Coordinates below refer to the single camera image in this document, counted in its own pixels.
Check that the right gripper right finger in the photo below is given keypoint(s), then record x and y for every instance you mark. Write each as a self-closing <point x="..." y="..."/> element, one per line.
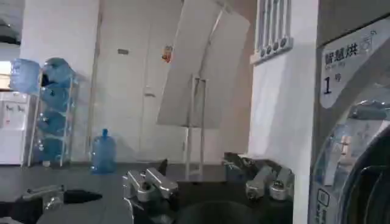
<point x="262" y="179"/>

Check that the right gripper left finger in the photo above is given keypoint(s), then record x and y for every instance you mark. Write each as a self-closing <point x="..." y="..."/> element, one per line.
<point x="152" y="184"/>

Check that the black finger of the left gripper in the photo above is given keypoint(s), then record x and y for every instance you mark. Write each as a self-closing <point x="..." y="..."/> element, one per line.
<point x="79" y="196"/>

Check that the blue water jug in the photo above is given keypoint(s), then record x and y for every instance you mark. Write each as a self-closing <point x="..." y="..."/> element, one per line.
<point x="59" y="71"/>
<point x="24" y="76"/>
<point x="51" y="123"/>
<point x="56" y="99"/>
<point x="50" y="149"/>
<point x="103" y="155"/>

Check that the metal water jug rack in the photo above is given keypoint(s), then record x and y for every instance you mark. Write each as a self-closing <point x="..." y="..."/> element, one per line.
<point x="67" y="121"/>

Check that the white water dispenser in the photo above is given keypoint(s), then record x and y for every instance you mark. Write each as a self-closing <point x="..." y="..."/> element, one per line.
<point x="13" y="131"/>

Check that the white door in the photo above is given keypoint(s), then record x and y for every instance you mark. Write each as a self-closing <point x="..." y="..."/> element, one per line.
<point x="128" y="106"/>

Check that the round glass dryer door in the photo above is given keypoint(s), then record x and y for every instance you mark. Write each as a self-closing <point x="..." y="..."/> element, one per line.
<point x="350" y="170"/>

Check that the grey dryer machine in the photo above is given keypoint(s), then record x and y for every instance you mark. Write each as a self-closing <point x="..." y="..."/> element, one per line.
<point x="338" y="76"/>

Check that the white board on stand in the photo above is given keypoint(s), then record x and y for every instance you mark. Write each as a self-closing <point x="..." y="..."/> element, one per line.
<point x="195" y="61"/>

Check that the red door sticker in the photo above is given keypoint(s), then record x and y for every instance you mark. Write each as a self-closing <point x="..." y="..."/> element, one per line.
<point x="167" y="54"/>

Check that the white barred wall fixture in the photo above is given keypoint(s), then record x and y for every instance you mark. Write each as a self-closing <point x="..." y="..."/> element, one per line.
<point x="272" y="30"/>

